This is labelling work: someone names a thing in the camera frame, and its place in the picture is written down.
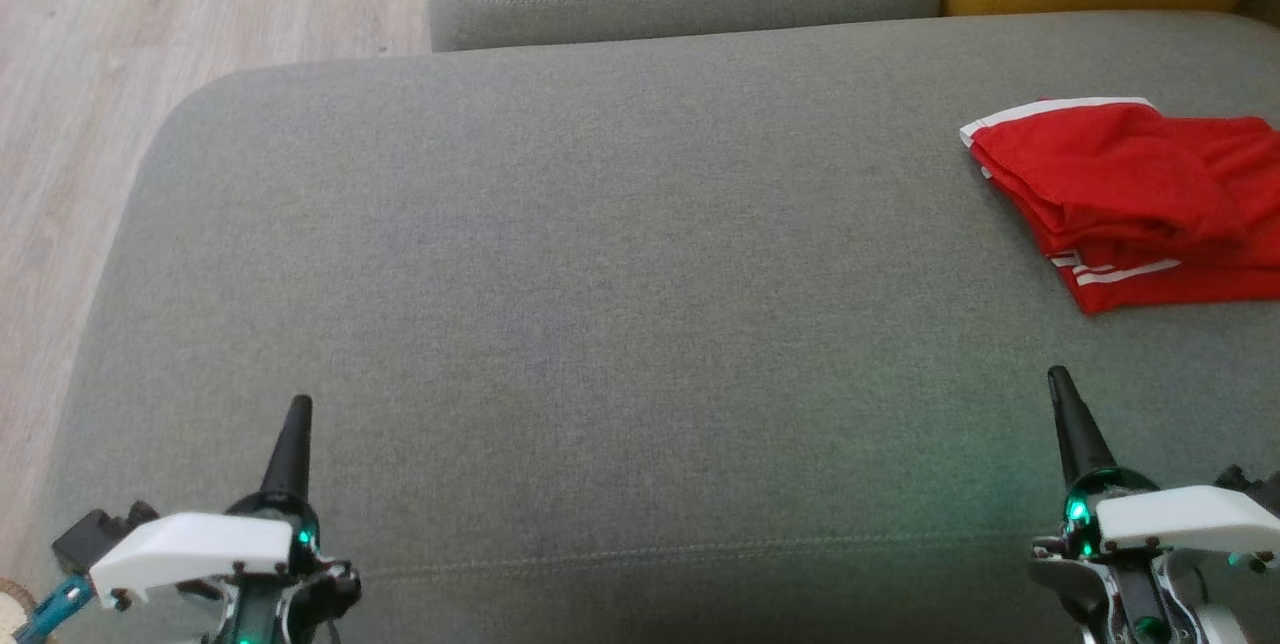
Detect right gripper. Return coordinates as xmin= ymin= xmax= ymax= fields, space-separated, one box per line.
xmin=1030 ymin=365 xmax=1243 ymax=644

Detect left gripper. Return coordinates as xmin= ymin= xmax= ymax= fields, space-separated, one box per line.
xmin=205 ymin=395 xmax=362 ymax=644

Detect red basketball jersey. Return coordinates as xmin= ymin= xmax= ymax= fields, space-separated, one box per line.
xmin=1040 ymin=224 xmax=1280 ymax=317

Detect red white basketball shorts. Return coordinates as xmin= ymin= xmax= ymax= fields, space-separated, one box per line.
xmin=958 ymin=96 xmax=1280 ymax=270

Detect beige floor rug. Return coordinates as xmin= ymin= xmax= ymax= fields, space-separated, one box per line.
xmin=0 ymin=579 xmax=36 ymax=644

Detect grey sofa chaise seat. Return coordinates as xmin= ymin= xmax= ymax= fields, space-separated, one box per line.
xmin=35 ymin=9 xmax=1280 ymax=644

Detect blue left camera cable plug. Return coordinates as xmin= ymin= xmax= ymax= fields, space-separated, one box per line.
xmin=10 ymin=574 xmax=98 ymax=644

